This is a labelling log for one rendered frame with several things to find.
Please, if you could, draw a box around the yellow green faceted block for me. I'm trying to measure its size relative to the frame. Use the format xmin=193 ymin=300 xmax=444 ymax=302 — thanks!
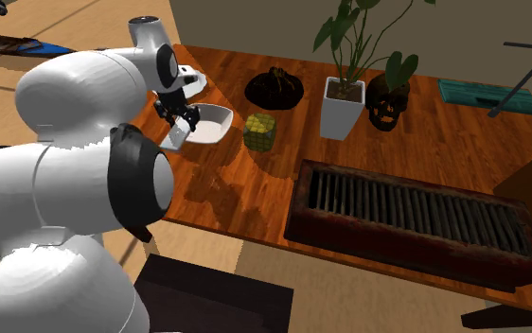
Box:
xmin=241 ymin=113 xmax=277 ymax=154

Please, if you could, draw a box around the teal flat box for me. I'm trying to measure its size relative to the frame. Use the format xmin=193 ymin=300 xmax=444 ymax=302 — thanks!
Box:
xmin=436 ymin=78 xmax=532 ymax=117

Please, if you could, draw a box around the brown wooden table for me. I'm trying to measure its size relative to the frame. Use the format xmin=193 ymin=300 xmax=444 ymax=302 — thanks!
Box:
xmin=129 ymin=44 xmax=532 ymax=329

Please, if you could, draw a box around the white square bowl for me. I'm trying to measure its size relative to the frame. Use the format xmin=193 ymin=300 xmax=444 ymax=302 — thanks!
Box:
xmin=184 ymin=103 xmax=235 ymax=145

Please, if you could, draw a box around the black pumpkin figure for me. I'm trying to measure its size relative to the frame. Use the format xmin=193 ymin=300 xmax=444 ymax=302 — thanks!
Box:
xmin=243 ymin=66 xmax=305 ymax=112

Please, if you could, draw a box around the dark skull planter with leaf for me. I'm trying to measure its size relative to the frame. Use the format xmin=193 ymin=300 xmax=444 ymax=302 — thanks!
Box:
xmin=364 ymin=50 xmax=420 ymax=133

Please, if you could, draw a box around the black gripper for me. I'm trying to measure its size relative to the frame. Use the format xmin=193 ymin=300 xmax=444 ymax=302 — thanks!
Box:
xmin=153 ymin=87 xmax=201 ymax=133

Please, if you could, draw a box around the blue and brown flat board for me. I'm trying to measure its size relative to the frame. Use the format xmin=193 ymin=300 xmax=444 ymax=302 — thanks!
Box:
xmin=0 ymin=31 xmax=79 ymax=60

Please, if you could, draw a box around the green plant in white pot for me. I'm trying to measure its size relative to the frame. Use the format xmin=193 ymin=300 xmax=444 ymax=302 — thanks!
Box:
xmin=312 ymin=0 xmax=437 ymax=141

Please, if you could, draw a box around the dark red slatted crate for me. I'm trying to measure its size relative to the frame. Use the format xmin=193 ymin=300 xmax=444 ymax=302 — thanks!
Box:
xmin=283 ymin=158 xmax=532 ymax=294

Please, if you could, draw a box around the dark robot stand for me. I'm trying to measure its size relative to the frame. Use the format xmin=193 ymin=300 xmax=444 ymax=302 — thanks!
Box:
xmin=133 ymin=253 xmax=295 ymax=333

